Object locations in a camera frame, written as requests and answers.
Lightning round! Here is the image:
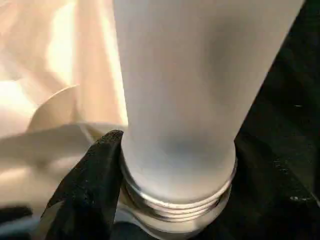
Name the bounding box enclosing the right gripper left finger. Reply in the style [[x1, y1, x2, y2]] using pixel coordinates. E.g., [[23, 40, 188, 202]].
[[41, 129, 125, 240]]

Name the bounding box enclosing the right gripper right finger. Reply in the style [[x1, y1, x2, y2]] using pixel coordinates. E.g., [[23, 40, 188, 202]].
[[199, 134, 320, 240]]

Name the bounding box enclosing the white plastic table leg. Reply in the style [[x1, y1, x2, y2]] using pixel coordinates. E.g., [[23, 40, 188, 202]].
[[111, 0, 307, 237]]

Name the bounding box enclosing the black mat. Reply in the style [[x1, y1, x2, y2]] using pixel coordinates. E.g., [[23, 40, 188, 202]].
[[0, 0, 320, 240]]

